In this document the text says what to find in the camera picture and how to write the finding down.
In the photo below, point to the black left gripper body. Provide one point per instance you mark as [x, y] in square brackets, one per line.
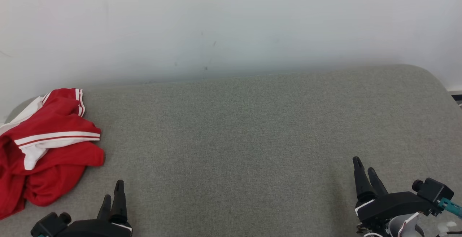
[97, 229]

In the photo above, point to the teal right camera connector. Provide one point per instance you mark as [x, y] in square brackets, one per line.
[451, 206]

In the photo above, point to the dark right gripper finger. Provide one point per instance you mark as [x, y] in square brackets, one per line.
[377, 183]
[362, 183]

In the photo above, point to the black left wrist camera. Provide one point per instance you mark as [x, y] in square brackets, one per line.
[50, 225]

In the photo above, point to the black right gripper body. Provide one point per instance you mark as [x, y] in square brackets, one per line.
[393, 204]

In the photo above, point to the dark wall baseboard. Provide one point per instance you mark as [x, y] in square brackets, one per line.
[457, 98]

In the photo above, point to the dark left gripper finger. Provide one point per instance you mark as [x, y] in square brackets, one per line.
[119, 201]
[105, 208]

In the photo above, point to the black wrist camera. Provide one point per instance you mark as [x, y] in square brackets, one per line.
[50, 225]
[433, 192]

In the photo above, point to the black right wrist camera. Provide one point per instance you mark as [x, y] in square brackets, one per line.
[433, 192]

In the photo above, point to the red Bulls basketball jersey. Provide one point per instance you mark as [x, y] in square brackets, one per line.
[54, 121]

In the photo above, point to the red shorts with white stripe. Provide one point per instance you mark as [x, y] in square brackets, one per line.
[54, 179]

